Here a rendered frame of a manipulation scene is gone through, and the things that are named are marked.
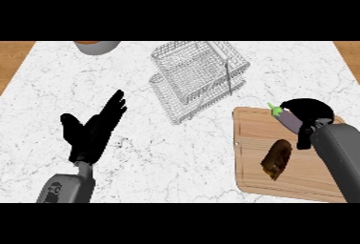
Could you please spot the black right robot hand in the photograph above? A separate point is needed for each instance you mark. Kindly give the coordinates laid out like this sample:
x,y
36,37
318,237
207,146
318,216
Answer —
x,y
311,109

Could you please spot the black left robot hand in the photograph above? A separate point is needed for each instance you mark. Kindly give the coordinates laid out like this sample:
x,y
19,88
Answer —
x,y
92,136

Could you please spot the purple eggplant with green stem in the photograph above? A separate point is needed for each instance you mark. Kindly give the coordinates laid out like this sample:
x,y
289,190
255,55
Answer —
x,y
290,120

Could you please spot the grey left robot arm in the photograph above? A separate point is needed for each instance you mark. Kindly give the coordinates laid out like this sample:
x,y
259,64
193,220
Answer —
x,y
69,187

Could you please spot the wooden cutting board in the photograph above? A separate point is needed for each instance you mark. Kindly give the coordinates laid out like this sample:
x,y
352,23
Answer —
x,y
264,149

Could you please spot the dark brown bread piece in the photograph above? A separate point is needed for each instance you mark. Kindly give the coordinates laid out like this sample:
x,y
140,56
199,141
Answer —
x,y
278,158

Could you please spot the grey pot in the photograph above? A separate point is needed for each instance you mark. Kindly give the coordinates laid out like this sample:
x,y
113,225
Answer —
x,y
98,47

